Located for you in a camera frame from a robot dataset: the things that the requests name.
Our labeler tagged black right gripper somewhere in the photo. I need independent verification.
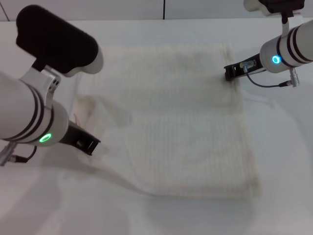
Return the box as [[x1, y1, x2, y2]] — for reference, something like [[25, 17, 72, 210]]
[[223, 54, 267, 82]]

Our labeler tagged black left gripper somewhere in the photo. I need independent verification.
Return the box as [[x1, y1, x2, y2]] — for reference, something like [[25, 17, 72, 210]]
[[58, 120, 102, 156]]

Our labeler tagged white ribbed towel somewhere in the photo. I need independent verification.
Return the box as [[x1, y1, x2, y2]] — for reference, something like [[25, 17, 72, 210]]
[[72, 43, 261, 198]]

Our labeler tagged grey right gripper cable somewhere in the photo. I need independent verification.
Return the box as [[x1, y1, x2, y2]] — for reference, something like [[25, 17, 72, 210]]
[[240, 60, 303, 88]]

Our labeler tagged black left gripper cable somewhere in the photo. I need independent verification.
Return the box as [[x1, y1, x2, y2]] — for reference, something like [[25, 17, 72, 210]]
[[0, 142, 38, 167]]

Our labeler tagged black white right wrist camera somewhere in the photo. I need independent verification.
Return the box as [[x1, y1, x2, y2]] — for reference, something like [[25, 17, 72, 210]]
[[243, 0, 303, 32]]

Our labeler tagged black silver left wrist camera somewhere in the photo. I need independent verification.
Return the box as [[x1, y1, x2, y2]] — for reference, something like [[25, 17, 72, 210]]
[[15, 4, 104, 78]]

